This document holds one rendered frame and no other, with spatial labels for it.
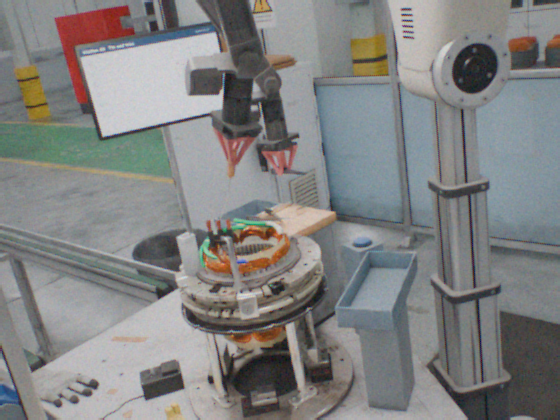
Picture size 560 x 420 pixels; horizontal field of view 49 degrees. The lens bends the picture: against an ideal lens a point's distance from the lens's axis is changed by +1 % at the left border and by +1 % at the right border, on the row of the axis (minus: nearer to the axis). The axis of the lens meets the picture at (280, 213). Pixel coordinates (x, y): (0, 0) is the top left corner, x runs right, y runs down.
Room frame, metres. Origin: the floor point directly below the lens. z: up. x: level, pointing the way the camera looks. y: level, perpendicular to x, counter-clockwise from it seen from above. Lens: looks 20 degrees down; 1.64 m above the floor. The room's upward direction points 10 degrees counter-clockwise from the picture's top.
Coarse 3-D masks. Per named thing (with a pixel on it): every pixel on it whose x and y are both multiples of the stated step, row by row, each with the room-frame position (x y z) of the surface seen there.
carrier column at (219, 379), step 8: (208, 336) 1.15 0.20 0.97; (208, 344) 1.15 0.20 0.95; (216, 344) 1.16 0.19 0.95; (208, 352) 1.15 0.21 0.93; (216, 352) 1.15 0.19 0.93; (216, 360) 1.15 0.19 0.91; (216, 368) 1.15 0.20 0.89; (216, 376) 1.15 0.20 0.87; (224, 376) 1.16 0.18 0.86; (216, 384) 1.15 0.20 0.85; (224, 384) 1.15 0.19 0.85; (216, 392) 1.16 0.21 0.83; (224, 392) 1.15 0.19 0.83
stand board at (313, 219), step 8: (272, 208) 1.63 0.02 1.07; (288, 208) 1.61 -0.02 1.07; (296, 208) 1.60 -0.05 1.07; (312, 208) 1.58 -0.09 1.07; (280, 216) 1.56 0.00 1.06; (288, 216) 1.55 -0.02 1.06; (296, 216) 1.54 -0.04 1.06; (304, 216) 1.53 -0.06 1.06; (312, 216) 1.52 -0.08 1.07; (320, 216) 1.51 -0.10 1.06; (328, 216) 1.50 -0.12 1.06; (240, 224) 1.55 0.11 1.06; (288, 224) 1.49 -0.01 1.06; (296, 224) 1.48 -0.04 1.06; (304, 224) 1.47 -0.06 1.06; (312, 224) 1.46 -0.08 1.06; (320, 224) 1.48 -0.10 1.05; (328, 224) 1.49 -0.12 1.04; (288, 232) 1.43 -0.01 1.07; (296, 232) 1.42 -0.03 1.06; (304, 232) 1.44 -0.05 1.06; (312, 232) 1.46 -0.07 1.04
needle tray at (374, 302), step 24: (360, 264) 1.18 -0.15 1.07; (384, 264) 1.22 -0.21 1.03; (408, 264) 1.20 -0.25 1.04; (360, 288) 1.15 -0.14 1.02; (384, 288) 1.13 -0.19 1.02; (408, 288) 1.10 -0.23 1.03; (336, 312) 1.02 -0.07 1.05; (360, 312) 1.00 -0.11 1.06; (384, 312) 0.98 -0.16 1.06; (360, 336) 1.08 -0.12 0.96; (384, 336) 1.06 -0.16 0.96; (408, 336) 1.12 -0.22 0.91; (384, 360) 1.06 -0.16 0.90; (408, 360) 1.10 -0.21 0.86; (384, 384) 1.06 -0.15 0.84; (408, 384) 1.08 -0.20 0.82; (384, 408) 1.06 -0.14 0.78
